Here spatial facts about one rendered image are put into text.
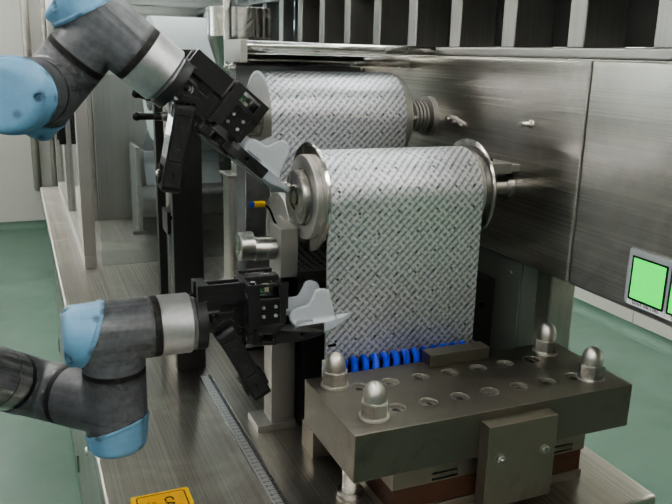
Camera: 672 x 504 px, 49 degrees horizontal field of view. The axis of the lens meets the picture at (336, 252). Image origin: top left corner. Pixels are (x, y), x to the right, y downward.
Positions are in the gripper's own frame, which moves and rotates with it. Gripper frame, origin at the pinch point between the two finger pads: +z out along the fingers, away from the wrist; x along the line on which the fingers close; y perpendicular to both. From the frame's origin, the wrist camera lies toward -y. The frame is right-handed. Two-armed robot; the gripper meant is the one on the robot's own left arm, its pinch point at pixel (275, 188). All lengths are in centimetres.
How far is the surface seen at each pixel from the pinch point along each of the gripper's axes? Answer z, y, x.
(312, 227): 5.2, -1.3, -5.9
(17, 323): 49, -122, 316
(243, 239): 0.9, -8.2, 0.3
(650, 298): 33.5, 15.9, -32.5
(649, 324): 282, 83, 183
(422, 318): 26.5, -1.6, -8.0
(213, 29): -8, 22, 67
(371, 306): 18.5, -4.8, -8.0
